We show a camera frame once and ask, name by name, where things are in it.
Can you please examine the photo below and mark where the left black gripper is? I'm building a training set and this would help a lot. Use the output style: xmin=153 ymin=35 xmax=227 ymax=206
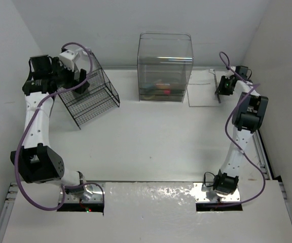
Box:
xmin=49 ymin=58 xmax=89 ymax=95

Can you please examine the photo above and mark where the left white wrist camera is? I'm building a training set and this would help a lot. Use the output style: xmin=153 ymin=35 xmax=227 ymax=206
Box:
xmin=58 ymin=50 xmax=81 ymax=71

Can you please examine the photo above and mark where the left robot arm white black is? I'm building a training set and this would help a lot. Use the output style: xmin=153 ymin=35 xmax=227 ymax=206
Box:
xmin=18 ymin=51 xmax=87 ymax=197

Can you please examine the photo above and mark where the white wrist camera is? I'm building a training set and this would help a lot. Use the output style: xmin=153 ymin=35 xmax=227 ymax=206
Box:
xmin=231 ymin=65 xmax=249 ymax=79
xmin=58 ymin=50 xmax=81 ymax=71

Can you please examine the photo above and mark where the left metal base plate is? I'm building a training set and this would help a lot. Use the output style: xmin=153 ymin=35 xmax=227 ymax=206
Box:
xmin=64 ymin=181 xmax=105 ymax=204

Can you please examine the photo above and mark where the black wire mesh rack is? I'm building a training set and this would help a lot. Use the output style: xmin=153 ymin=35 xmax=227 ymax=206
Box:
xmin=59 ymin=53 xmax=120 ymax=128

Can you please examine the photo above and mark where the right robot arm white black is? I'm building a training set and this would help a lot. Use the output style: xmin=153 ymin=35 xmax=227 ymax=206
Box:
xmin=212 ymin=75 xmax=269 ymax=195

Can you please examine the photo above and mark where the metal base plate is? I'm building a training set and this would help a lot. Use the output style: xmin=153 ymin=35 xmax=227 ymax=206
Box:
xmin=64 ymin=181 xmax=105 ymax=204
xmin=190 ymin=182 xmax=241 ymax=204

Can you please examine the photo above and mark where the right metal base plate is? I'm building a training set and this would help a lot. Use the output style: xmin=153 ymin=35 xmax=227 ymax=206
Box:
xmin=190 ymin=182 xmax=241 ymax=204

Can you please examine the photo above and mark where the clear plastic drawer cabinet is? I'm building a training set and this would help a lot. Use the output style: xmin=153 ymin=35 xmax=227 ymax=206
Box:
xmin=137 ymin=32 xmax=194 ymax=102

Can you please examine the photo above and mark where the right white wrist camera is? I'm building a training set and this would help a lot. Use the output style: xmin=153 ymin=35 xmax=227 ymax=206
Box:
xmin=231 ymin=65 xmax=249 ymax=79

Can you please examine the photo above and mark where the white instruction sheet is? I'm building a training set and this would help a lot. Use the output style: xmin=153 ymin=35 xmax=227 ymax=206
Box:
xmin=187 ymin=69 xmax=220 ymax=107

